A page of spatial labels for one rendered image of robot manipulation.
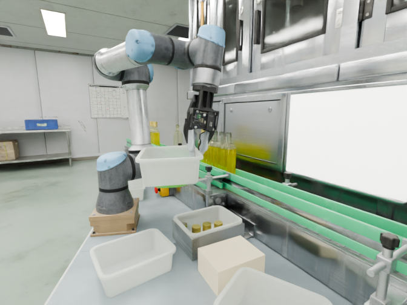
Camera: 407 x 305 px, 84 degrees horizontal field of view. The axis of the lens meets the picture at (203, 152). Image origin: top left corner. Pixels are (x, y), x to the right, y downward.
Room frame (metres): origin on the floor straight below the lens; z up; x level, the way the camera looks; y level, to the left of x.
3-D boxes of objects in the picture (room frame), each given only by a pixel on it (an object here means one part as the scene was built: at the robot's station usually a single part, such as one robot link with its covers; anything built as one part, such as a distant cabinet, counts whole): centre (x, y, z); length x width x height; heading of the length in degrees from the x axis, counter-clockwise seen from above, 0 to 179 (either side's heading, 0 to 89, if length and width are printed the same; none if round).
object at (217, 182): (1.77, 0.35, 0.93); 1.75 x 0.01 x 0.08; 30
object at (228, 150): (1.07, -0.12, 0.99); 0.06 x 0.06 x 0.21; 30
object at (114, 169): (0.92, 0.37, 1.00); 0.13 x 0.12 x 0.14; 131
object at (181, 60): (0.72, 0.06, 1.41); 0.11 x 0.11 x 0.08; 41
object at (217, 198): (0.96, -0.06, 0.85); 0.09 x 0.04 x 0.07; 120
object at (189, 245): (0.81, -0.04, 0.79); 0.27 x 0.17 x 0.08; 120
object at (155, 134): (2.01, 0.43, 1.02); 0.06 x 0.06 x 0.28; 30
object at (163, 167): (0.65, 0.10, 1.08); 0.22 x 0.17 x 0.09; 9
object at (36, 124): (5.19, 3.69, 0.99); 0.60 x 0.41 x 0.22; 122
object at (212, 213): (0.80, -0.02, 0.80); 0.22 x 0.17 x 0.09; 120
